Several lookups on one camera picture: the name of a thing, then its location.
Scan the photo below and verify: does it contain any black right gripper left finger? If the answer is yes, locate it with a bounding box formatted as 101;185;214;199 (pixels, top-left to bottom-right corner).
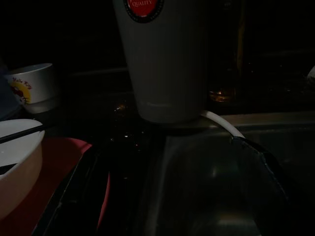
31;145;111;236

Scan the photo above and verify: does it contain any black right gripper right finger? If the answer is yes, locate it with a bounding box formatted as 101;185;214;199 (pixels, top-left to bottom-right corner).
230;137;315;236

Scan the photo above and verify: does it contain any pink round plate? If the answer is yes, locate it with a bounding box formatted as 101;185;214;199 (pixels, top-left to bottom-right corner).
24;137;111;236

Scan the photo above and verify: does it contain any white ceramic bowl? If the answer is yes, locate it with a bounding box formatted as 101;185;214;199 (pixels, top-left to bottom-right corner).
0;119;46;212

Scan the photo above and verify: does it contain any metal spoon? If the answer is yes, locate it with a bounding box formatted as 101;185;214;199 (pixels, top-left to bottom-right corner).
0;124;44;145

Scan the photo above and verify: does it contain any stainless steel sink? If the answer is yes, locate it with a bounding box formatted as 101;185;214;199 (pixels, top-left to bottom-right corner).
137;112;315;236

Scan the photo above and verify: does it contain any white printed mug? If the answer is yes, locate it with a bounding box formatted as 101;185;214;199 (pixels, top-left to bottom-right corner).
4;63;60;114

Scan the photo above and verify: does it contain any green-capped oil bottle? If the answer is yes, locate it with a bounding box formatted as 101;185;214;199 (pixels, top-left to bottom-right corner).
209;0;247;103

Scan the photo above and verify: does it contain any grey water filter canister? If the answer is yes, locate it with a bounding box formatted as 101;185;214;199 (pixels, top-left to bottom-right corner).
112;0;210;125

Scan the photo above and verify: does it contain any thin white filter hose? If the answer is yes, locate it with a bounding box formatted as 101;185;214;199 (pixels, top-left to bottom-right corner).
200;110;246;138

